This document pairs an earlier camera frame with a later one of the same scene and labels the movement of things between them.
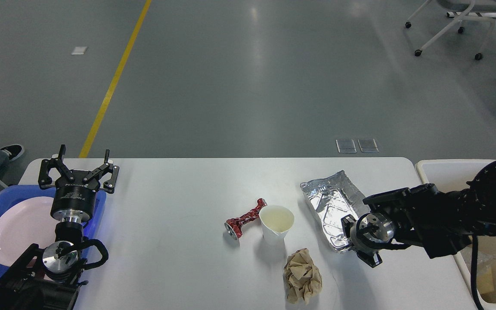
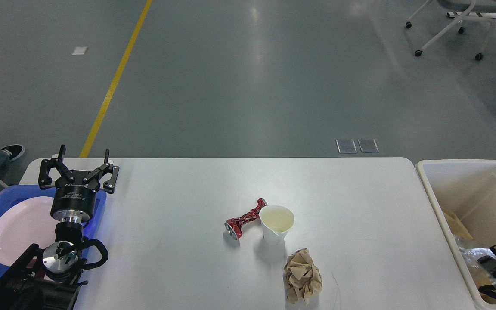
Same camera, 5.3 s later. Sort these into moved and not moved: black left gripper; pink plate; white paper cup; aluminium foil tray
Moved: aluminium foil tray
Not moved: black left gripper; pink plate; white paper cup
